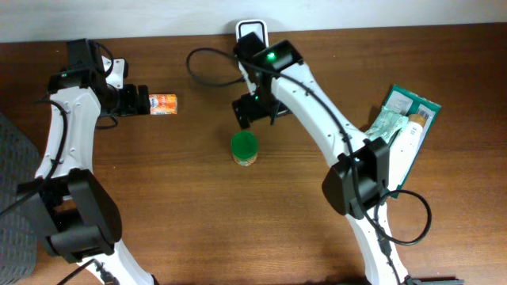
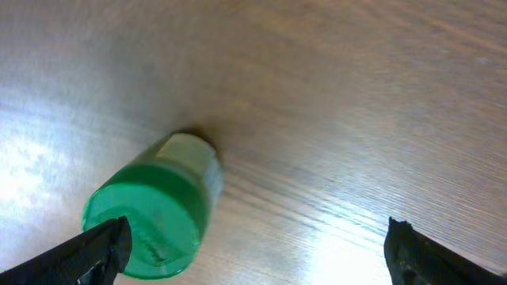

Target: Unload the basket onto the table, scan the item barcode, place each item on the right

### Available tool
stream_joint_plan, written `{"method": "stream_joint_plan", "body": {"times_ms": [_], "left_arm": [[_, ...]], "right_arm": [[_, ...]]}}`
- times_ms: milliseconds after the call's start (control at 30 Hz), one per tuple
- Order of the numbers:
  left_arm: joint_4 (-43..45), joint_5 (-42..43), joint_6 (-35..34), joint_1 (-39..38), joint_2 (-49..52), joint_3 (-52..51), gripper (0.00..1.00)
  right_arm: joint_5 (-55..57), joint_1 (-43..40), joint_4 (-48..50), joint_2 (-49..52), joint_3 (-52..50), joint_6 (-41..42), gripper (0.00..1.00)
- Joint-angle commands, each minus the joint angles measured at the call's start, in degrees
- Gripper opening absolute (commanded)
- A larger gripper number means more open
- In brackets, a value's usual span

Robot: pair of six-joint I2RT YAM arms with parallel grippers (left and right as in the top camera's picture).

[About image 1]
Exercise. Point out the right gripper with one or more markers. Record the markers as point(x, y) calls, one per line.
point(251, 110)

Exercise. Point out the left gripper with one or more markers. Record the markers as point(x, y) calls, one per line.
point(142, 99)

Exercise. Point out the orange tissue pack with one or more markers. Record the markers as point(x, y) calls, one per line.
point(163, 104)

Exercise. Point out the green lid jar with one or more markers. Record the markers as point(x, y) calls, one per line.
point(244, 148)

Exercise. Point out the teal snack packet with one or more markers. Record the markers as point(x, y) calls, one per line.
point(387, 124)

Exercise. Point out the green white 3M bag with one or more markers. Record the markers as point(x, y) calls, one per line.
point(420, 114)

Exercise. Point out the white tube gold cap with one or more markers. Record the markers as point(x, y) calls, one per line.
point(403, 150)

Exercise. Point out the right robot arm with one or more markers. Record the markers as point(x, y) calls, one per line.
point(281, 83)

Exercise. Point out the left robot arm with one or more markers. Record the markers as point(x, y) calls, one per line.
point(70, 212)

